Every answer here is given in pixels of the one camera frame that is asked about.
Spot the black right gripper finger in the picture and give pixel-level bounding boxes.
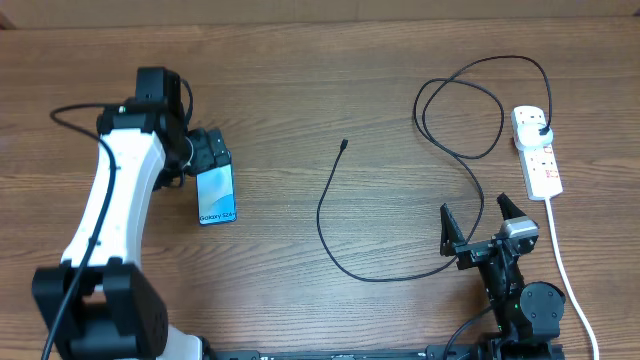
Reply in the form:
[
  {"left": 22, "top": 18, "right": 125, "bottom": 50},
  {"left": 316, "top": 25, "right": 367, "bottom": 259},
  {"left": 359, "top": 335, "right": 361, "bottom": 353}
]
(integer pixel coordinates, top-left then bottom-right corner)
[
  {"left": 497, "top": 193, "right": 525, "bottom": 220},
  {"left": 440, "top": 204, "right": 466, "bottom": 256}
]

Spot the Samsung Galaxy smartphone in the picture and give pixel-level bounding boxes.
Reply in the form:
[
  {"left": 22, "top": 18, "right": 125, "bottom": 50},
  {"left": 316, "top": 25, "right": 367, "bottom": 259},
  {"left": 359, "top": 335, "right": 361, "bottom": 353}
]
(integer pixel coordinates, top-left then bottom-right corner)
[{"left": 196, "top": 164, "right": 237, "bottom": 226}]

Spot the black charging cable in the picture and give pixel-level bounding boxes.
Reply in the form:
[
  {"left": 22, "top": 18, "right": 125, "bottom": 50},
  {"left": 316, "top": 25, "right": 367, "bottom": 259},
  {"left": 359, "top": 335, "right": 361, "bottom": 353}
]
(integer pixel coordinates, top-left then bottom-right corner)
[{"left": 316, "top": 54, "right": 554, "bottom": 284}]

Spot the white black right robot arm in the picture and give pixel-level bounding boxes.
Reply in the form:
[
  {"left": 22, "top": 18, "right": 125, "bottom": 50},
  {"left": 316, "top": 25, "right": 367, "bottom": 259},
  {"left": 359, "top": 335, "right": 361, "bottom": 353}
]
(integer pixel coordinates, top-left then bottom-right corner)
[{"left": 427, "top": 193, "right": 566, "bottom": 359}]

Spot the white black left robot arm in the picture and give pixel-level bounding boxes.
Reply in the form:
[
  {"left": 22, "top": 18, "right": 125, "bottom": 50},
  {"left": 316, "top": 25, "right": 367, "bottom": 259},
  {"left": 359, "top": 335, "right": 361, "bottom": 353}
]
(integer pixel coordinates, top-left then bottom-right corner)
[{"left": 32, "top": 67, "right": 237, "bottom": 359}]

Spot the white charger plug adapter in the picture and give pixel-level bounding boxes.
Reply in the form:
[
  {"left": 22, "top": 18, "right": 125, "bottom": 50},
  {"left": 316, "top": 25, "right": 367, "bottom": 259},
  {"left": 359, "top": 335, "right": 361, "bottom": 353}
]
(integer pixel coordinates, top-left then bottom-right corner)
[{"left": 514, "top": 123, "right": 554, "bottom": 151}]

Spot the white power strip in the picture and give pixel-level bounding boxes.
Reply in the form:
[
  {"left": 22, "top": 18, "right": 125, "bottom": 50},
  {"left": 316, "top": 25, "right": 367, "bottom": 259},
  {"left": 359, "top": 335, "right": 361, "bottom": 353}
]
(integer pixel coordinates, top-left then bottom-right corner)
[{"left": 511, "top": 105, "right": 563, "bottom": 201}]

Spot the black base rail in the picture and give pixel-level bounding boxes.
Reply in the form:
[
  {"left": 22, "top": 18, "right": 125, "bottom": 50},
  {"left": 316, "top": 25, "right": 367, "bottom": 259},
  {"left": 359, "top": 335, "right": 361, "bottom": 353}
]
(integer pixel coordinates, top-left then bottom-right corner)
[{"left": 203, "top": 344, "right": 565, "bottom": 360}]

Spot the white power strip cord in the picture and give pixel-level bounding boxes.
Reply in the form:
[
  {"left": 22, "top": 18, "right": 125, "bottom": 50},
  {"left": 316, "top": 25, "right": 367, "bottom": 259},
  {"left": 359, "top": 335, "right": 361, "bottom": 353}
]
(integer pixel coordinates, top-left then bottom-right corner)
[{"left": 543, "top": 197, "right": 601, "bottom": 360}]

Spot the cardboard wall panel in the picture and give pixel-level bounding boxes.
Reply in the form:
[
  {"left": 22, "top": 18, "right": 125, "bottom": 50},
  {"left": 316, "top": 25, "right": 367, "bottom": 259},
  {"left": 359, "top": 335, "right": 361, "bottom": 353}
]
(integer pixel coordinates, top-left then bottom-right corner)
[{"left": 1, "top": 0, "right": 639, "bottom": 30}]

